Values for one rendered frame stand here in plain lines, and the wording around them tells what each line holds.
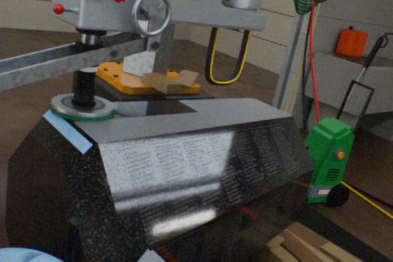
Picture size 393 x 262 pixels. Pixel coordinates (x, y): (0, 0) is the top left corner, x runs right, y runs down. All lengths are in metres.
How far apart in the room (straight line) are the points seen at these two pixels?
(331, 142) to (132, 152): 1.93
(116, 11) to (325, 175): 2.11
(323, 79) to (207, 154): 3.01
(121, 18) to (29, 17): 6.34
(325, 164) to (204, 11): 1.74
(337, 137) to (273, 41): 4.86
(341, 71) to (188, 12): 2.91
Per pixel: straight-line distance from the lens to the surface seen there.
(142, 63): 2.36
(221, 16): 1.68
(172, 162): 1.42
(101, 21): 1.37
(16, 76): 1.36
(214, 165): 1.53
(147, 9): 1.39
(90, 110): 1.48
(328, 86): 4.40
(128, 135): 1.39
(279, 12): 7.72
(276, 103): 4.25
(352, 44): 4.70
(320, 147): 3.06
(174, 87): 2.16
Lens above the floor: 1.36
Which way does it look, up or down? 17 degrees down
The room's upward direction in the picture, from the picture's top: 11 degrees clockwise
